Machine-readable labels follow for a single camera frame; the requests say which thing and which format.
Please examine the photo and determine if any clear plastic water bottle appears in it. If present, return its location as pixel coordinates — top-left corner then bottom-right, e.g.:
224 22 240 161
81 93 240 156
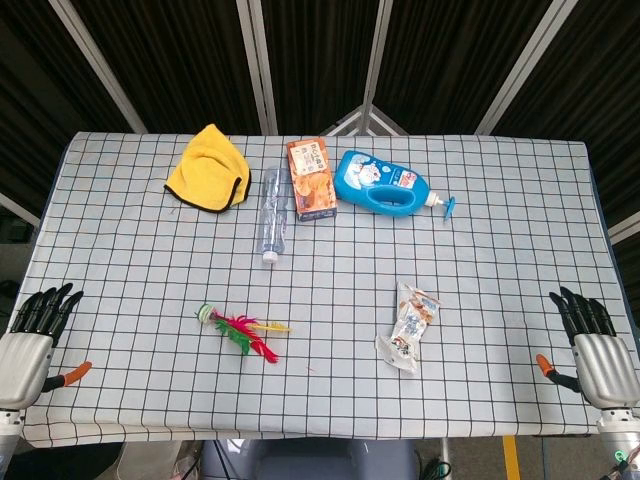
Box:
258 166 292 266

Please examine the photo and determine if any colourful feather shuttlecock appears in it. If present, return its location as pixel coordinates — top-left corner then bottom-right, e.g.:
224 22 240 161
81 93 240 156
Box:
195 303 293 364

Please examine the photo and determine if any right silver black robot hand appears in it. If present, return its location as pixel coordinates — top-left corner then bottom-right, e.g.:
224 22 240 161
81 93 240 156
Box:
535 285 640 410

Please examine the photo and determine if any yellow microfibre cloth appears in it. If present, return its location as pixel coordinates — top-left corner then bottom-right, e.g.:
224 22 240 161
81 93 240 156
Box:
163 123 252 216

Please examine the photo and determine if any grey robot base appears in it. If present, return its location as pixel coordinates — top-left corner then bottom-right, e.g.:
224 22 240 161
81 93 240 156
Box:
199 438 419 480

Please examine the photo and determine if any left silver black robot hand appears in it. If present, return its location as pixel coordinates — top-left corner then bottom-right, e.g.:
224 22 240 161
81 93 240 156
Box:
0 282 94 412

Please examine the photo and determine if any white grid tablecloth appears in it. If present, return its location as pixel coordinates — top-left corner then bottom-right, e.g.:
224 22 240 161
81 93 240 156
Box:
18 131 638 448

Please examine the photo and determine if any orange snack box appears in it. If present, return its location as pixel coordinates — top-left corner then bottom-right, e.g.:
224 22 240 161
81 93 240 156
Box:
286 139 337 223

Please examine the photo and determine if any white crumpled snack bag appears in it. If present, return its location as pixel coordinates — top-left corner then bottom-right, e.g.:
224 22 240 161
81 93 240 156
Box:
375 281 441 375

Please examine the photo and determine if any blue pump detergent bottle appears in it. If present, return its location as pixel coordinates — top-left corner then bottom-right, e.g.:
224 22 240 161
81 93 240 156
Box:
333 149 457 222

